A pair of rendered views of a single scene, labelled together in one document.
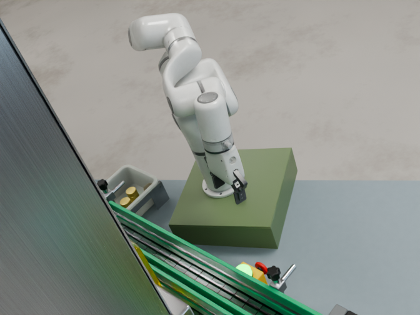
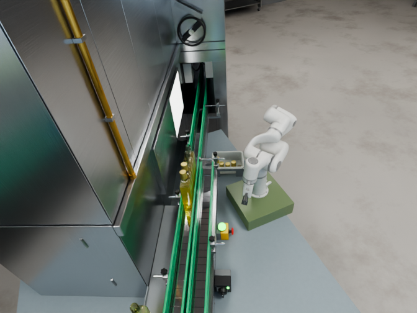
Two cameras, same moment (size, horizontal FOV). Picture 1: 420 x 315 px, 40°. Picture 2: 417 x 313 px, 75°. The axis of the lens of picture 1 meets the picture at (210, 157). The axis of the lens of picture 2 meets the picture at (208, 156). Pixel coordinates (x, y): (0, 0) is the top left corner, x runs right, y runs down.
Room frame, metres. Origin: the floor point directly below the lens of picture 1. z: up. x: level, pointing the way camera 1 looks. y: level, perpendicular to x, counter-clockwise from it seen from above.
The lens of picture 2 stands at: (0.26, -0.50, 2.16)
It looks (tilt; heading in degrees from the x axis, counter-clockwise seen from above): 43 degrees down; 41
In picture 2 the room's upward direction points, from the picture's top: 6 degrees counter-clockwise
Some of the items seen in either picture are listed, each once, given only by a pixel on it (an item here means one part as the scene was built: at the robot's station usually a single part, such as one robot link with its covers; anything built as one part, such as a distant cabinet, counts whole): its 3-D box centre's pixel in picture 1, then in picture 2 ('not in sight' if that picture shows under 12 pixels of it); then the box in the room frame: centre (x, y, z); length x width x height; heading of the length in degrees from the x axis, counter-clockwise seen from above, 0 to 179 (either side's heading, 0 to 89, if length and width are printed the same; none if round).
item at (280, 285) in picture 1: (285, 281); (217, 244); (0.77, -0.06, 0.94); 0.07 x 0.04 x 0.13; 124
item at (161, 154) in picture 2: not in sight; (170, 123); (1.21, 0.62, 1.15); 0.90 x 0.03 x 0.34; 34
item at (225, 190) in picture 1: (215, 160); (260, 181); (1.27, -0.01, 0.92); 0.16 x 0.13 x 0.15; 160
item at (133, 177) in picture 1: (123, 202); (228, 163); (1.39, 0.31, 0.80); 0.22 x 0.17 x 0.09; 124
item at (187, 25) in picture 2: not in sight; (191, 31); (1.83, 0.90, 1.49); 0.21 x 0.05 x 0.21; 124
